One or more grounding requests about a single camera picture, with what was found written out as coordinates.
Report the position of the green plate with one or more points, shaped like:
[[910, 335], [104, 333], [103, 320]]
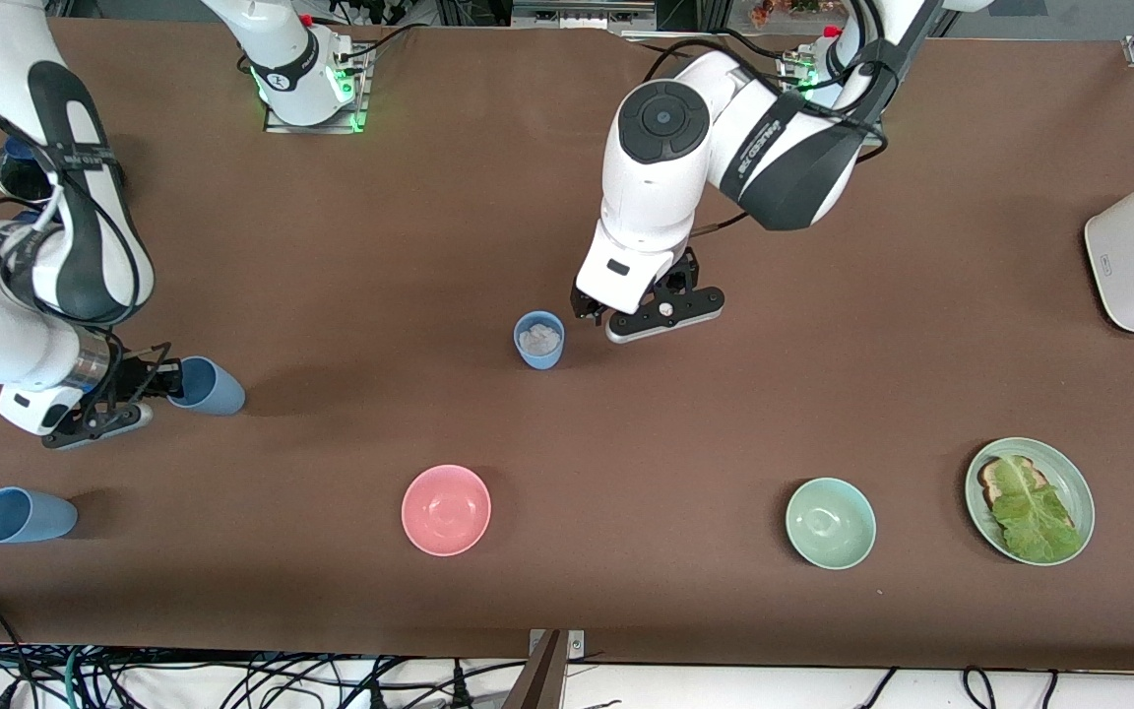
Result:
[[1079, 492]]

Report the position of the crumpled white paper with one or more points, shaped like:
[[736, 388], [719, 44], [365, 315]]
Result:
[[539, 341]]

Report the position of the grey metal bar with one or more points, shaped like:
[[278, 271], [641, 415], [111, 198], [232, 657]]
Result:
[[537, 679]]

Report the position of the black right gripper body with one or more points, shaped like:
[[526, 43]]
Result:
[[137, 378]]

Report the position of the small metal table bracket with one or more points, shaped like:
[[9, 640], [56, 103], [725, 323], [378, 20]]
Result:
[[576, 645]]

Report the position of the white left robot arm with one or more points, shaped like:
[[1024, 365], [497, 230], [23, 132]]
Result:
[[656, 187]]

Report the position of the grey metal box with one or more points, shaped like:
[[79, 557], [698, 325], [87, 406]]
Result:
[[582, 12]]

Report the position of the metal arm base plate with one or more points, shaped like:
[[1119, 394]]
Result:
[[791, 71], [316, 126]]

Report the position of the mint green bowl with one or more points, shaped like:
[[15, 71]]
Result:
[[831, 524]]

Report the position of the green lettuce leaf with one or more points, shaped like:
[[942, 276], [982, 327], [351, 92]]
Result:
[[1035, 517]]

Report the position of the toast slice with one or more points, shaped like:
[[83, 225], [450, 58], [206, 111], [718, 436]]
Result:
[[995, 481]]

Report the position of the pink bowl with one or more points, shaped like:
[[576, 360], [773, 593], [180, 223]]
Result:
[[446, 510]]

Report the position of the blue cup holding paper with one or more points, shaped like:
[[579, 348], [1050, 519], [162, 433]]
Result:
[[539, 360]]

